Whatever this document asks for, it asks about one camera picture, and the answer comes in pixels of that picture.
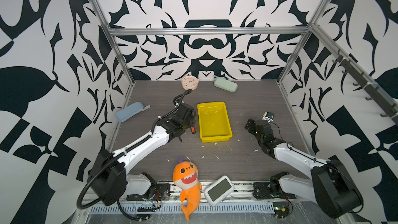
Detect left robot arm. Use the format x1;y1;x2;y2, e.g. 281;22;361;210
77;103;197;209

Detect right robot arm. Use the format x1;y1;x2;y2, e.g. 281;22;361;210
245;119;364;219

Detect yellow plastic bin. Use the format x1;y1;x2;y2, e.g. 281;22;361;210
197;102;233;143

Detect beige round clock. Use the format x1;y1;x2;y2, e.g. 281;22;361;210
181;75;199;90

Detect green glasses case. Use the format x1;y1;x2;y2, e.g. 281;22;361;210
214;77;238;93

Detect orange shark plush toy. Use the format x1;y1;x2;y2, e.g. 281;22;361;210
173;158;202;222

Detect blue glasses case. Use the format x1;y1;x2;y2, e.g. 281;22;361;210
115;102;150;123

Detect white digital timer display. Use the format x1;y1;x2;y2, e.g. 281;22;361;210
204;175;234;206

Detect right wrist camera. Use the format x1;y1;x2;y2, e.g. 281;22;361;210
262;112;275;123

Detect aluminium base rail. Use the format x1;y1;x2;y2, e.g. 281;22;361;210
89;181;296;221

